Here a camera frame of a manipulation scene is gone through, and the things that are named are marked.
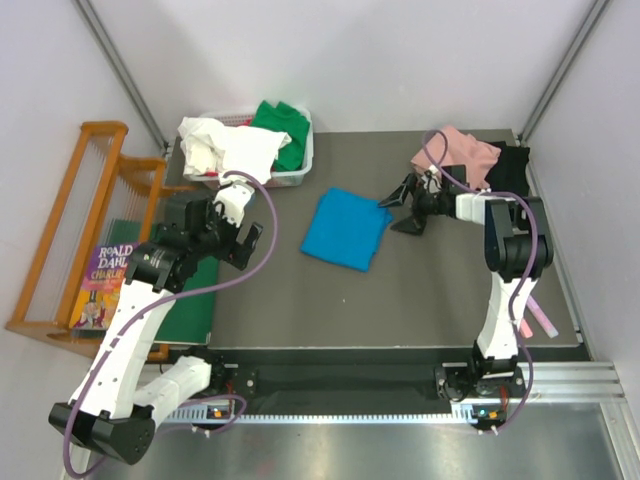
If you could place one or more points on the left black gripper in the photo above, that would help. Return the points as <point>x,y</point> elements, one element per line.
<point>232,245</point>

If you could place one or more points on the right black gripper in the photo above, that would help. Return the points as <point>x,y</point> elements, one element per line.
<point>415,224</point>

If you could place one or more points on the blue t-shirt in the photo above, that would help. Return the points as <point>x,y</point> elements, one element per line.
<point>346,230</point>

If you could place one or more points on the white t-shirt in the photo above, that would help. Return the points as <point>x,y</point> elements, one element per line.
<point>251,150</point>

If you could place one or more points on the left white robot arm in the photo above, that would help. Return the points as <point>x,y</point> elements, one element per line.
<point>109,414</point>

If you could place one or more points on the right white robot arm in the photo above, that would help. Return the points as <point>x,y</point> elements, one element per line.
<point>517,249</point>

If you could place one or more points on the white plastic laundry basket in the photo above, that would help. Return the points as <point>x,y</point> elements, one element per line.
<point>278,179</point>

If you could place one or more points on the pink folded t-shirt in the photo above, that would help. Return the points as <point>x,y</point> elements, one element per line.
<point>464,149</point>

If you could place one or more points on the black folded t-shirt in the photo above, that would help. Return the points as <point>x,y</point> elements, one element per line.
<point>508,174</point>

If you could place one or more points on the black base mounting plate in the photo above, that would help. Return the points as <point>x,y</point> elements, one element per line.
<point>428,381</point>

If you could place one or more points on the Roald Dahl book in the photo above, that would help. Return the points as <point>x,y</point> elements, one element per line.
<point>99,292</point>

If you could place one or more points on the wooden book rack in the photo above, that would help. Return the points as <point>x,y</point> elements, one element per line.
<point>103,193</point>

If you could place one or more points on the pink highlighter pen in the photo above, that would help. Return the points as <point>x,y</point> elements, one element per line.
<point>525,330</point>

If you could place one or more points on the lilac highlighter pen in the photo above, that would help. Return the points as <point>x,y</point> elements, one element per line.
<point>542,319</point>

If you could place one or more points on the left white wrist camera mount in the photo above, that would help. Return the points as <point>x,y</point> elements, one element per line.
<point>231,200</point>

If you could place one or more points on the right aluminium frame post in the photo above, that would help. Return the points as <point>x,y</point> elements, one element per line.
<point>587,26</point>

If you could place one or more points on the aluminium frame post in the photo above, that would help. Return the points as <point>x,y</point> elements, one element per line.
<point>91,18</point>
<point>587,26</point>

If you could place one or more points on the left aluminium frame post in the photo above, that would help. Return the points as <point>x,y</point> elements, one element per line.
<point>91,18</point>

